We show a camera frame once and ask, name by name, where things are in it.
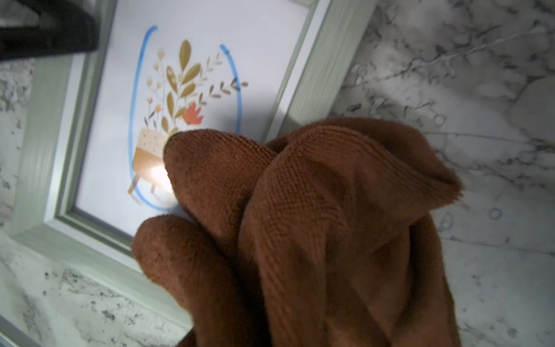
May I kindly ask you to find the brown microfibre cloth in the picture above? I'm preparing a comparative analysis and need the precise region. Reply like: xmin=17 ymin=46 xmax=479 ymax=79
xmin=132 ymin=118 xmax=462 ymax=346

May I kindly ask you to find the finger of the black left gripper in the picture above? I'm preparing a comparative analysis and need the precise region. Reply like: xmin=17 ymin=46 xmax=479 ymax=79
xmin=1 ymin=1 xmax=99 ymax=62

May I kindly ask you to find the grey green picture frame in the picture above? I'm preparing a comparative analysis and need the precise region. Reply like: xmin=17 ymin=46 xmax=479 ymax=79
xmin=8 ymin=1 xmax=377 ymax=329

